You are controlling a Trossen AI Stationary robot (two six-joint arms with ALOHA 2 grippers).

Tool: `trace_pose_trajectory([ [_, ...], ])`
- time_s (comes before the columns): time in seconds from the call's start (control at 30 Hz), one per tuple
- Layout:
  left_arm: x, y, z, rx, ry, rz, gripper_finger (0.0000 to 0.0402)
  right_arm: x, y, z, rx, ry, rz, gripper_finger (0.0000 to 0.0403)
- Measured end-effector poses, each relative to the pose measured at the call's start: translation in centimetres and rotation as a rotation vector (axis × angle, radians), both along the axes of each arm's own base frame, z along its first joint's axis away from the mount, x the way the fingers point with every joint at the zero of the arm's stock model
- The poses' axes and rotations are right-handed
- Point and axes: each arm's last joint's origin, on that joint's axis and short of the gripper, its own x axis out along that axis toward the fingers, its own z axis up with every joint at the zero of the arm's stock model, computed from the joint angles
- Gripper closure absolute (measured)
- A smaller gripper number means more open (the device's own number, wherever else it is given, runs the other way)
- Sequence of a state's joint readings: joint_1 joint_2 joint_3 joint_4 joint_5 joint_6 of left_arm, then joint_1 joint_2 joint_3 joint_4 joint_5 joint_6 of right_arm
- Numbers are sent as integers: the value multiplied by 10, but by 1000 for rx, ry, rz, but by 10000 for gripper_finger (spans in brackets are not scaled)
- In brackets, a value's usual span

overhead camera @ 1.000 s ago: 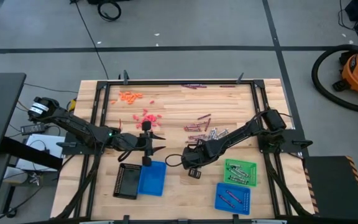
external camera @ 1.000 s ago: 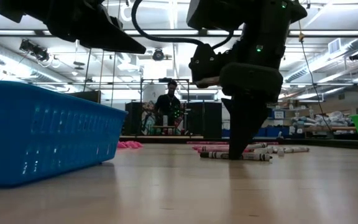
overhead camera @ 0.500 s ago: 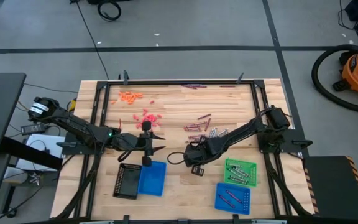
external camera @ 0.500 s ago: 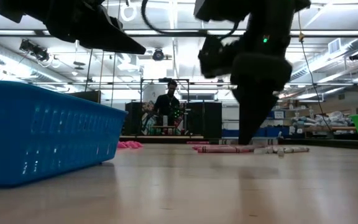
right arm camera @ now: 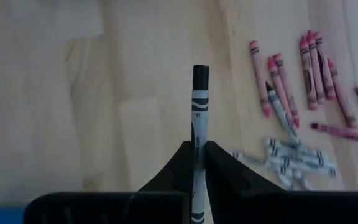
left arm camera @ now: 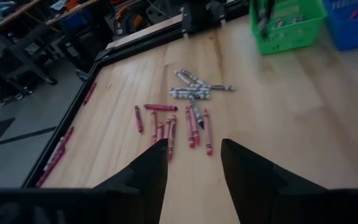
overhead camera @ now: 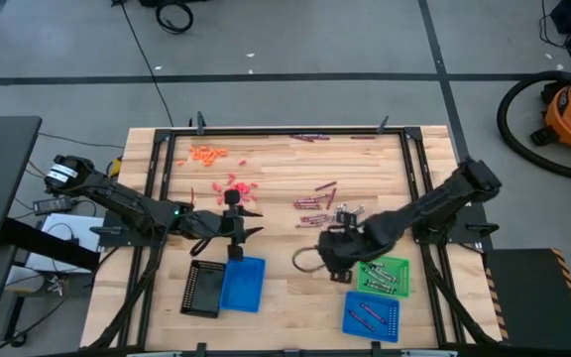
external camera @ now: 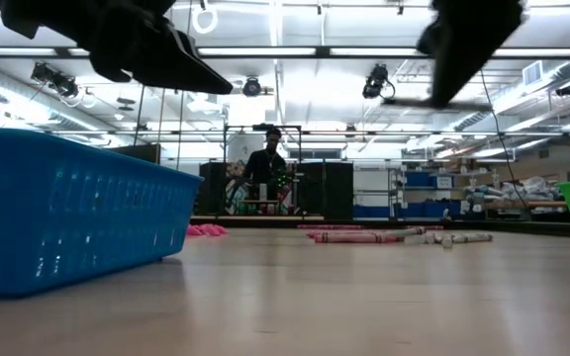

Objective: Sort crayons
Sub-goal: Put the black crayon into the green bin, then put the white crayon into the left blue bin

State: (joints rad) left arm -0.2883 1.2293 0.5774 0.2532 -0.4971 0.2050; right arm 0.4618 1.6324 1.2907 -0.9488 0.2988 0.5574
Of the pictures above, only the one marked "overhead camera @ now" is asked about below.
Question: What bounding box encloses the black power adapter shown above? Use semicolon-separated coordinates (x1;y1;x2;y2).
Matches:
32;196;74;217

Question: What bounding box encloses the black plastic basket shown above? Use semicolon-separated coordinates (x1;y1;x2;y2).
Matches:
179;259;227;319

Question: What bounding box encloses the black platform with hazard stripes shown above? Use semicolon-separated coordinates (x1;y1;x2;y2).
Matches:
482;247;571;354

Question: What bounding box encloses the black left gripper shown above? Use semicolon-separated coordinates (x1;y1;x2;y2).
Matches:
188;188;266;262

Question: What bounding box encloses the coiled black floor cable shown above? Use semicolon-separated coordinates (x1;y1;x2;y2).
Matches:
154;0;195;36

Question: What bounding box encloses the white box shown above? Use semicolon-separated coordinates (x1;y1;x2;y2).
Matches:
25;212;106;274

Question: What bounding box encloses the blue plastic basket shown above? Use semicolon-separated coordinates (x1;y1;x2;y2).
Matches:
341;293;401;346
219;254;268;314

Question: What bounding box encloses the long black floor cable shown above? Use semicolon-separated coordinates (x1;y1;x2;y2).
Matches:
116;0;175;128

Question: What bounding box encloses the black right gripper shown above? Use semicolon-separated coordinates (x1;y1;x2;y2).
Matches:
317;211;382;285

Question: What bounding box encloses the green plastic basket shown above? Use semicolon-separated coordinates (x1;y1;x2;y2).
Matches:
356;255;411;299

